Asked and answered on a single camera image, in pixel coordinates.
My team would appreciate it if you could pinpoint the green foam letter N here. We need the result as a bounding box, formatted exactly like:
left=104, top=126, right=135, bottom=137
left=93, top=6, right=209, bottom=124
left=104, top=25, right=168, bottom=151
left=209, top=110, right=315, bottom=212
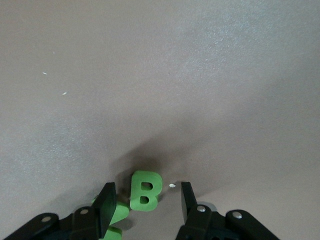
left=90, top=194, right=130, bottom=240

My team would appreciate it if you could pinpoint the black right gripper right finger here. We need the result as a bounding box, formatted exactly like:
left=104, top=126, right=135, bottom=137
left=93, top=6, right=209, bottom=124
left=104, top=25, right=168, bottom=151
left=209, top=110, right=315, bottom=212
left=174, top=181, right=278, bottom=240

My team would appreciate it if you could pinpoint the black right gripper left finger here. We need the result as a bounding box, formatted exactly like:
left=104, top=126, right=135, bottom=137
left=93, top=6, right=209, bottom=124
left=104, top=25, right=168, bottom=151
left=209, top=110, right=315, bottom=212
left=3, top=182, right=118, bottom=240

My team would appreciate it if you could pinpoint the green foam letter B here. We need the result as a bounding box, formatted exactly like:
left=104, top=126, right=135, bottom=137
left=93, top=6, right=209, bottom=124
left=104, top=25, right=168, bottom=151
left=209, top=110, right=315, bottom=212
left=129, top=170, right=164, bottom=213

